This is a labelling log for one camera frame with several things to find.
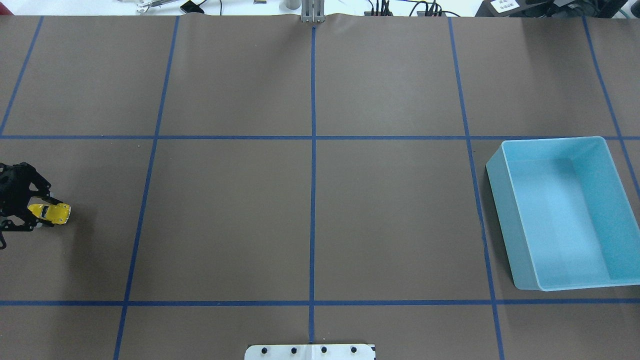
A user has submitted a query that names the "yellow beetle toy car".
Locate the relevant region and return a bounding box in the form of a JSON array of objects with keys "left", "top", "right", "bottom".
[{"left": 27, "top": 203, "right": 72, "bottom": 225}]

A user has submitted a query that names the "light blue plastic bin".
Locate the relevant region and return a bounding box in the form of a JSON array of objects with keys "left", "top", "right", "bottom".
[{"left": 486, "top": 136, "right": 639, "bottom": 292}]

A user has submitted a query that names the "aluminium frame post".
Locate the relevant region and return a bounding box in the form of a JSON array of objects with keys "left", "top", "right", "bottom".
[{"left": 301, "top": 0, "right": 326, "bottom": 24}]

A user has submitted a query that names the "small silver metal cylinder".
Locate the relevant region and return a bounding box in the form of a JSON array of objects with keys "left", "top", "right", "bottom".
[{"left": 284, "top": 0, "right": 302, "bottom": 10}]

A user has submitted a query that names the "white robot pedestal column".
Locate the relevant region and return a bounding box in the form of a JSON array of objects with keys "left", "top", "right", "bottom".
[{"left": 244, "top": 343, "right": 377, "bottom": 360}]

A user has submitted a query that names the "brown paper table mat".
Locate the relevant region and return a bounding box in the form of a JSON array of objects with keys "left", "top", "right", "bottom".
[{"left": 1, "top": 14, "right": 639, "bottom": 360}]

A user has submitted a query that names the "black usb hub with cables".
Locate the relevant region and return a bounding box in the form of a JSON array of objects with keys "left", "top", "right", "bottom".
[{"left": 355, "top": 0, "right": 464, "bottom": 18}]

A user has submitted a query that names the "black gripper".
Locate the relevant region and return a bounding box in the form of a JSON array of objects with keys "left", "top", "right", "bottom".
[{"left": 0, "top": 162, "right": 62, "bottom": 249}]

